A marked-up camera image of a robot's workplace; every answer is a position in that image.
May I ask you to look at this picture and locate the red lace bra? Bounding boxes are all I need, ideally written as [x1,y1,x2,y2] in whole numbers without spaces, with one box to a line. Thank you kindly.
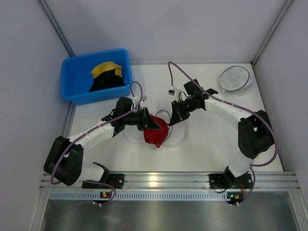
[143,115,170,149]

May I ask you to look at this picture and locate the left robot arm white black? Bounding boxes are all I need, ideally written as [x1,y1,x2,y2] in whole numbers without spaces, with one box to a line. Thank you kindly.
[43,97,160,186]

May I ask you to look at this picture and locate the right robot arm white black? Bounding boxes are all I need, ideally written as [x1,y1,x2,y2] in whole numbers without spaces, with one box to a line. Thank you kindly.
[168,79,274,186]

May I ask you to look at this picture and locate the black garment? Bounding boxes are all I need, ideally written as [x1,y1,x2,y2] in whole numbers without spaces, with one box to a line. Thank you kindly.
[89,68,125,92]

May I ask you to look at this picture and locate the yellow garment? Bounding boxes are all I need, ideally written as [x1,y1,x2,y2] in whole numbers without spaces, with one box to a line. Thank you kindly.
[90,61,123,79]

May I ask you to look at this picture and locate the blue plastic bin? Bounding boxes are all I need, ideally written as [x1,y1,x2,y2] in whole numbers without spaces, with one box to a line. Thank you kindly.
[61,49,133,105]

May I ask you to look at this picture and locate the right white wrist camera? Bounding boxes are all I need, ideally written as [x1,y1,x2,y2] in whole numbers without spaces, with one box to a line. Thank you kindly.
[168,88,182,101]

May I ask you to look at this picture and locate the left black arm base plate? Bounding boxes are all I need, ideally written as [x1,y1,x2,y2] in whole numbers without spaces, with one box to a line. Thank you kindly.
[82,172,125,189]

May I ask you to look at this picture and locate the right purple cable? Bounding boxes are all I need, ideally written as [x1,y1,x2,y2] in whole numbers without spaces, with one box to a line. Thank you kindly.
[167,61,279,206]

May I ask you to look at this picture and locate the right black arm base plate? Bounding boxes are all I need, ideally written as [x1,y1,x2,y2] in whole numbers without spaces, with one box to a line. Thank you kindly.
[209,172,253,190]

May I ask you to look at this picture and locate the aluminium frame rail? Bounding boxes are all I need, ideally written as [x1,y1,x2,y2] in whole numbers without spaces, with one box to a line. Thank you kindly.
[39,171,301,191]

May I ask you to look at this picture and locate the slotted grey cable duct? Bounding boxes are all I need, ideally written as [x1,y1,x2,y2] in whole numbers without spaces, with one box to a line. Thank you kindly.
[49,191,243,201]

